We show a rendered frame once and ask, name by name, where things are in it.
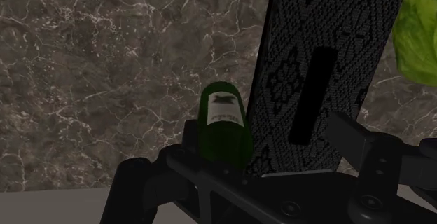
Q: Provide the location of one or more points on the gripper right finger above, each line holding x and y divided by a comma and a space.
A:
375, 162

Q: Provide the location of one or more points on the dark green glass bottle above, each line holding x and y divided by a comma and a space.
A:
223, 127

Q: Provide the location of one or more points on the green lettuce head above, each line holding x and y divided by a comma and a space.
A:
418, 35

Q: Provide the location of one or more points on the black patterned box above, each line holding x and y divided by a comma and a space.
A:
307, 80

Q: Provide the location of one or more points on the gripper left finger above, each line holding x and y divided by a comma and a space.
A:
177, 172

